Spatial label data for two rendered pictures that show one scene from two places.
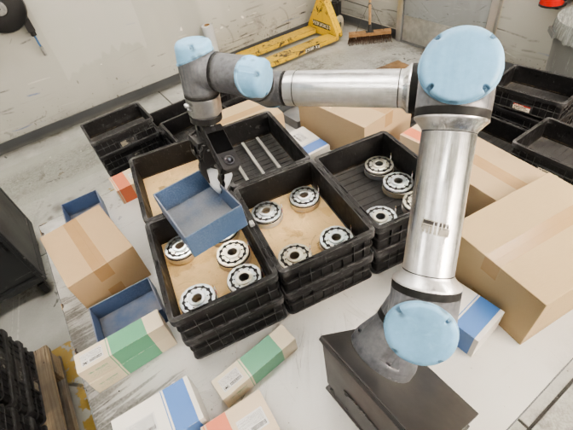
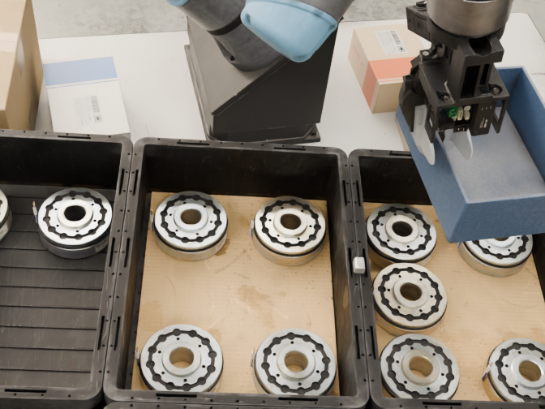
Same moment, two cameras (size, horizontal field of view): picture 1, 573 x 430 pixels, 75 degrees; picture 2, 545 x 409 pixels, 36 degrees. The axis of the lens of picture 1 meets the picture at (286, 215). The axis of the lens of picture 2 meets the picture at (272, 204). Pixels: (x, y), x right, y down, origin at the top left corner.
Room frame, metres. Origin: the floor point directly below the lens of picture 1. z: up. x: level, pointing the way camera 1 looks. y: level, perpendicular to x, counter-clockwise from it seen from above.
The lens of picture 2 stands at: (1.42, 0.10, 1.79)
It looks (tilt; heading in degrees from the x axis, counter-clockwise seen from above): 51 degrees down; 190
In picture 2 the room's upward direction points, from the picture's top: 8 degrees clockwise
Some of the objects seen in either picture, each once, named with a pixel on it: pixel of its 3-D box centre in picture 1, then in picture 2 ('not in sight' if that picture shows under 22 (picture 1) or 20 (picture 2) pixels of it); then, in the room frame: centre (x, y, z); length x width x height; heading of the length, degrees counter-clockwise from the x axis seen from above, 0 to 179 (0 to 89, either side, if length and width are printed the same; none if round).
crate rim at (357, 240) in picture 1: (298, 210); (239, 263); (0.83, -0.04, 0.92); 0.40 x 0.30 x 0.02; 17
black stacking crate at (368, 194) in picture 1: (380, 188); (4, 275); (0.91, -0.33, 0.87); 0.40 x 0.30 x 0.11; 17
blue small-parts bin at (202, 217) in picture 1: (199, 209); (487, 149); (0.71, 0.21, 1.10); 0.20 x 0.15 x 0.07; 28
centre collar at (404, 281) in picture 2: (232, 252); (410, 292); (0.76, 0.18, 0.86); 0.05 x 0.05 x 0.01
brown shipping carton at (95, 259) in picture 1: (95, 256); not in sight; (0.92, 0.69, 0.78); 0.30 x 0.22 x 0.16; 35
